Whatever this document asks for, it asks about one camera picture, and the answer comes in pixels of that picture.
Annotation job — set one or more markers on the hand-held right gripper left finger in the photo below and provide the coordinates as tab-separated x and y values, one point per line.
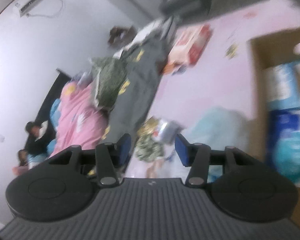
125	145

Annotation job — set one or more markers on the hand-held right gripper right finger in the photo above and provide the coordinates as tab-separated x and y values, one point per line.
181	148

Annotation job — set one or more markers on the green floral cloth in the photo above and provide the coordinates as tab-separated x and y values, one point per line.
150	150

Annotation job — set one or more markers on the cardboard box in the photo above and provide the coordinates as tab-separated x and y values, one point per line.
260	80

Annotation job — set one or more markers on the blue tissue packet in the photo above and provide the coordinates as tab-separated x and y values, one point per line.
290	130

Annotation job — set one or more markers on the light blue white packet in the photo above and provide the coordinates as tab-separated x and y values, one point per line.
282	85

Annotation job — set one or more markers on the white plastic bag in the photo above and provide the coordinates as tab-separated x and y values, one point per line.
215	130

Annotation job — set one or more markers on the pink quilt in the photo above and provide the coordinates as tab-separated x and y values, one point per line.
77	125

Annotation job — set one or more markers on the grey printed quilt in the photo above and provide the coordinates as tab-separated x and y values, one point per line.
140	85

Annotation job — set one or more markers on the green patterned pillow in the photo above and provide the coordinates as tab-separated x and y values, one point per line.
110	80

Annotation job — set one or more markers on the pink printed bed sheet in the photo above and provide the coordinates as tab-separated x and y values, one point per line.
202	85

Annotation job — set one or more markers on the light blue blanket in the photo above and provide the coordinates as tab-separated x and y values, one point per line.
55	110

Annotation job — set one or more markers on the black headboard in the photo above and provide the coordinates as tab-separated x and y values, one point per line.
50	97

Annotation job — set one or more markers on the pink wet wipes pack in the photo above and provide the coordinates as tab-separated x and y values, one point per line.
190	45

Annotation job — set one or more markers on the brown carton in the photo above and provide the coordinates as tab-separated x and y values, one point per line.
120	35

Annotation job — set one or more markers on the white pillow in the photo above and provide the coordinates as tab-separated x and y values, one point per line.
145	33

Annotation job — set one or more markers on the grey storage box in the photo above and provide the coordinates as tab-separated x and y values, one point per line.
187	0

